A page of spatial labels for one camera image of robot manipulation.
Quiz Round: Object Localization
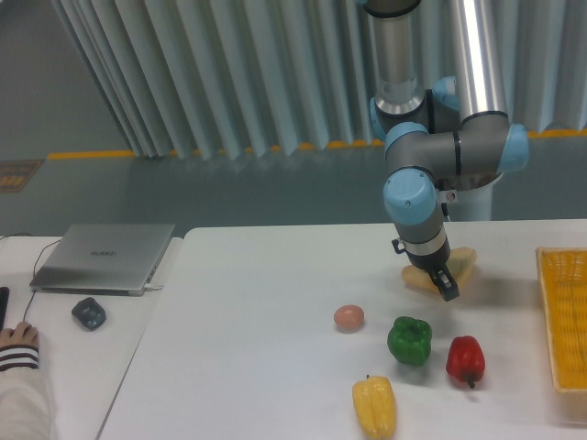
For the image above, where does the triangular bread slice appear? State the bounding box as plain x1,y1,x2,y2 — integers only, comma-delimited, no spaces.
401,247,477,293

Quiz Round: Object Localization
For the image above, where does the yellow woven basket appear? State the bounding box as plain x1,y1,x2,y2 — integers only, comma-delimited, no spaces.
536,247,586,393

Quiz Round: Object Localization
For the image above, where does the brown egg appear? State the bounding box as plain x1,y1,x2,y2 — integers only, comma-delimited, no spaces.
333,304,365,332

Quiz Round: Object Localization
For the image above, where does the grey folding screen partition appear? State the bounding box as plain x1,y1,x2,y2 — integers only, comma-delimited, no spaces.
54,1,586,159

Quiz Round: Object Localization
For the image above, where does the black phone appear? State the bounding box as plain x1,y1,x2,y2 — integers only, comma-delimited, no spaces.
0,286,10,330

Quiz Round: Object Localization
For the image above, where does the red bell pepper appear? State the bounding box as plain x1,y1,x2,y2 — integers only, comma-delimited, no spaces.
446,335,485,389

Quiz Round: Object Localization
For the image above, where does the green bell pepper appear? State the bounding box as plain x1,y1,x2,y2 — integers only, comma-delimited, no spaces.
387,316,432,367

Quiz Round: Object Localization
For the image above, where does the white striped sleeve forearm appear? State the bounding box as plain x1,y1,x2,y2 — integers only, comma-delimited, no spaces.
1,344,51,439

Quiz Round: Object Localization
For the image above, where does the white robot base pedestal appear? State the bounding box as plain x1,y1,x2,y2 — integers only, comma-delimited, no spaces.
435,174,502,222

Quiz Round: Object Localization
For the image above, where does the person's hand on mouse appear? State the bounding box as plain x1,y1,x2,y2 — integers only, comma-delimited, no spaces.
0,321,39,349

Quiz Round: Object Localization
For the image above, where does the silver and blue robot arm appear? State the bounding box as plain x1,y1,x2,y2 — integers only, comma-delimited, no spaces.
362,1,529,301

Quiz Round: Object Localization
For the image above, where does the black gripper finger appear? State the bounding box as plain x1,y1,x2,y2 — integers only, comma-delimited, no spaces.
428,265,460,302

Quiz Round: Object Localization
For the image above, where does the silver Huawei laptop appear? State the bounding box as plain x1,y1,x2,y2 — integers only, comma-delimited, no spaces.
30,224,174,296

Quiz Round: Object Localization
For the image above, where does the grey mouse cable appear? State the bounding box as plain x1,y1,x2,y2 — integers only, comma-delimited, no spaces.
0,232,63,323

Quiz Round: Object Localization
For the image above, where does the yellow bell pepper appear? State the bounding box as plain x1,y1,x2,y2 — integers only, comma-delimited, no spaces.
352,375,397,439

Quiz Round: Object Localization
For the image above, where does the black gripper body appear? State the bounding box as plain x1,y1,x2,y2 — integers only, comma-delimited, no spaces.
392,238,450,273

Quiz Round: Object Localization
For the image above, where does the white side table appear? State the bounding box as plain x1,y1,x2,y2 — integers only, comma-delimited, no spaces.
1,236,183,439

